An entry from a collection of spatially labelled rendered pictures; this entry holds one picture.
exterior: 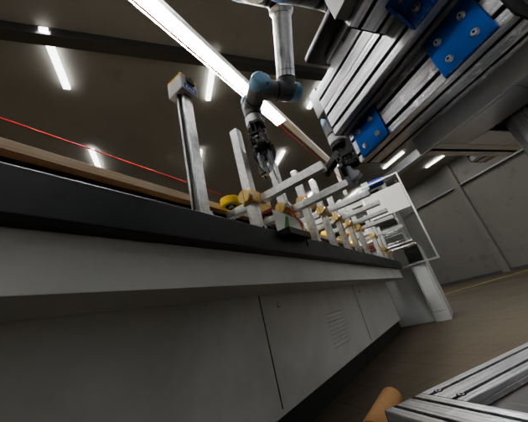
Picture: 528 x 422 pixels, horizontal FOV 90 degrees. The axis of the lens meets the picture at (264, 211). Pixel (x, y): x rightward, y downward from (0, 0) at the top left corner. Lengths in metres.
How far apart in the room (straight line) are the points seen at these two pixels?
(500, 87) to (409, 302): 3.20
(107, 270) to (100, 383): 0.28
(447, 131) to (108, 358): 0.88
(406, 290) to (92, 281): 3.45
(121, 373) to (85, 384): 0.07
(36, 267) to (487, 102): 0.80
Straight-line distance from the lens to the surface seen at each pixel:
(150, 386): 0.80
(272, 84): 1.11
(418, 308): 3.69
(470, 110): 0.68
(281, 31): 1.23
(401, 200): 3.63
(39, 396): 0.71
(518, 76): 0.66
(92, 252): 0.55
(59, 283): 0.52
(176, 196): 0.96
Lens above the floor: 0.41
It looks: 23 degrees up
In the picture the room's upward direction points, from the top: 14 degrees counter-clockwise
